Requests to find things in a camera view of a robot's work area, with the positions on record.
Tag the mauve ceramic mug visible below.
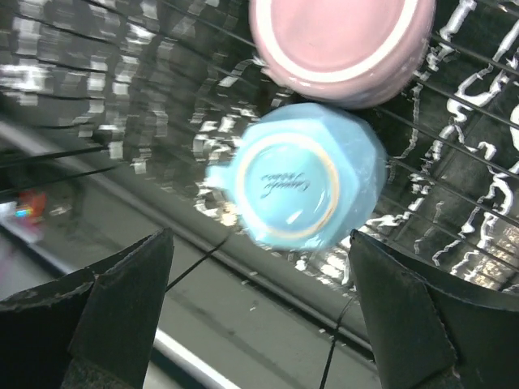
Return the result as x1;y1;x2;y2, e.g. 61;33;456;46
249;0;436;109

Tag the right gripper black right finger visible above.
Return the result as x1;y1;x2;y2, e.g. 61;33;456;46
350;231;518;388

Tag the black marble pattern mat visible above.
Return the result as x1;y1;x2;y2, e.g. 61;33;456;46
1;1;518;292

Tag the black wire dish rack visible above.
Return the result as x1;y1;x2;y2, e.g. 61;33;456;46
0;0;519;389

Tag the light blue ceramic mug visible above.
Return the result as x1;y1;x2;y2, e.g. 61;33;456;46
206;103;387;250

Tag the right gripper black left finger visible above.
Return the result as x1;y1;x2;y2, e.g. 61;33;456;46
1;229;174;388

